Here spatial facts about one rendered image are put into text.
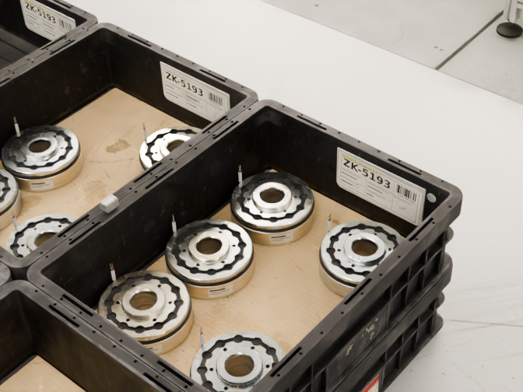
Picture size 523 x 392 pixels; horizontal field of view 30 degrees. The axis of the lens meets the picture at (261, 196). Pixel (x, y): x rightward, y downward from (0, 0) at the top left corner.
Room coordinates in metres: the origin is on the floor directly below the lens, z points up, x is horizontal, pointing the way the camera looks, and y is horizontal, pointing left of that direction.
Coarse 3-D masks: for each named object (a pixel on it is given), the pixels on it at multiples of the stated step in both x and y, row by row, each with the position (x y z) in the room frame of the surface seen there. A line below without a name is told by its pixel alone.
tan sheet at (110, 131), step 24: (120, 96) 1.16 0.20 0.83; (72, 120) 1.11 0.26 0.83; (96, 120) 1.10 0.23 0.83; (120, 120) 1.10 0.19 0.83; (144, 120) 1.10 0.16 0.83; (168, 120) 1.10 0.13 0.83; (96, 144) 1.05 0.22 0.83; (120, 144) 1.05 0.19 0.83; (96, 168) 1.00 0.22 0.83; (120, 168) 1.00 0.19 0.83; (24, 192) 0.96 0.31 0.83; (48, 192) 0.95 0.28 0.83; (72, 192) 0.95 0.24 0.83; (96, 192) 0.95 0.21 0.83; (24, 216) 0.91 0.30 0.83; (0, 240) 0.87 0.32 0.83
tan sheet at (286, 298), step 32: (320, 224) 0.87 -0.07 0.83; (256, 256) 0.82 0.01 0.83; (288, 256) 0.82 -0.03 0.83; (256, 288) 0.77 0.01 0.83; (288, 288) 0.77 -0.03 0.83; (320, 288) 0.77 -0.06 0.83; (224, 320) 0.72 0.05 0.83; (256, 320) 0.72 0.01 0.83; (288, 320) 0.72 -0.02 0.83; (320, 320) 0.72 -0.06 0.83; (192, 352) 0.68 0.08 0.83
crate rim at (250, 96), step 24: (96, 24) 1.20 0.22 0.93; (144, 48) 1.13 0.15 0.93; (24, 72) 1.08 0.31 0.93; (192, 72) 1.07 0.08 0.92; (216, 120) 0.96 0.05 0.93; (192, 144) 0.92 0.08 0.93; (120, 192) 0.83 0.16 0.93; (96, 216) 0.80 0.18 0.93; (48, 240) 0.76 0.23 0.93; (24, 264) 0.72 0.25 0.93
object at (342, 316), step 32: (224, 128) 0.94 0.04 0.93; (320, 128) 0.94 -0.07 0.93; (192, 160) 0.89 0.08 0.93; (384, 160) 0.87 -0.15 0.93; (448, 192) 0.81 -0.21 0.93; (96, 224) 0.78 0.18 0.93; (448, 224) 0.78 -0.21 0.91; (64, 256) 0.74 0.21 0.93; (416, 256) 0.73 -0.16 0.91; (384, 288) 0.69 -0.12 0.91; (96, 320) 0.64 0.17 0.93; (352, 320) 0.65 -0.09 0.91; (288, 352) 0.59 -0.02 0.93; (320, 352) 0.61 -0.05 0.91; (192, 384) 0.56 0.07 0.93; (256, 384) 0.56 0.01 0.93; (288, 384) 0.57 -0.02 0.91
